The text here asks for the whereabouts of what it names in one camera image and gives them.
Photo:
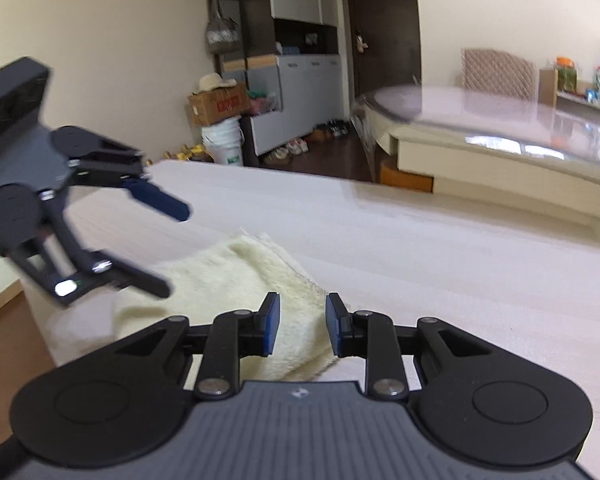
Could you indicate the cardboard box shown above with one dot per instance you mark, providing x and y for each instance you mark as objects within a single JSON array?
[{"x": 217, "y": 107}]

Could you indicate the white and pink shoes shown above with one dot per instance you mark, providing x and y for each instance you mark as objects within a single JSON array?
[{"x": 297, "y": 146}]

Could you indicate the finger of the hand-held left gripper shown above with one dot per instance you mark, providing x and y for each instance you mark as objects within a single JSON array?
[
  {"x": 140, "y": 280},
  {"x": 160, "y": 202}
]

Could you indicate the brown shoes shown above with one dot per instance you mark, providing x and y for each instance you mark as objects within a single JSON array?
[{"x": 322, "y": 134}]

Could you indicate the dark wooden door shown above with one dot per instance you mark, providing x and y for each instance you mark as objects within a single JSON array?
[{"x": 385, "y": 20}]

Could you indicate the pale yellow towel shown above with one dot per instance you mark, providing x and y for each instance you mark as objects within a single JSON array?
[{"x": 230, "y": 280}]

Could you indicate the wooden desktop shelf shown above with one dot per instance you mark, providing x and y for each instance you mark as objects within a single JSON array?
[{"x": 547, "y": 85}]

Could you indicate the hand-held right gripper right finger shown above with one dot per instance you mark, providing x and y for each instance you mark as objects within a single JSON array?
[{"x": 336, "y": 325}]

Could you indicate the jar with orange lid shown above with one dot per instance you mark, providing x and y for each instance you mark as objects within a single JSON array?
[{"x": 566, "y": 77}]

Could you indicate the black sneakers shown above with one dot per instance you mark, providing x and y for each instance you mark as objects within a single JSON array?
[{"x": 339, "y": 127}]

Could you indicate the straw hat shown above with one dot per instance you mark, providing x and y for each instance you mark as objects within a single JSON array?
[{"x": 214, "y": 82}]

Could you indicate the blue storage box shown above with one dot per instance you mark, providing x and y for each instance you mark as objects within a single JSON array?
[{"x": 290, "y": 50}]

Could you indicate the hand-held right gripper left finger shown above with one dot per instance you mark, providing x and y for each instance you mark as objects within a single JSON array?
[{"x": 271, "y": 320}]

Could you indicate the white plastic bucket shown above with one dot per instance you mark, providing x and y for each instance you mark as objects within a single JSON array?
[{"x": 225, "y": 145}]

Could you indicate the grey hanging bag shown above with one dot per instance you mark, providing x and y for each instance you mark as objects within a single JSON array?
[{"x": 222, "y": 32}]

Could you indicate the grey and dark cabinet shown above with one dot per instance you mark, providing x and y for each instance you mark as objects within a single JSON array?
[{"x": 305, "y": 90}]

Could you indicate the glass-topped dining table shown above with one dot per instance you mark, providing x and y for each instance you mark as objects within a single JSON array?
[{"x": 480, "y": 160}]

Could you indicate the colourful cloth pile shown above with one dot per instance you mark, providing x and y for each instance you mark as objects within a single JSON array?
[{"x": 264, "y": 102}]

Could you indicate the beige shoes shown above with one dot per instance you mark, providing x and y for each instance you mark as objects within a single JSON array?
[{"x": 277, "y": 156}]

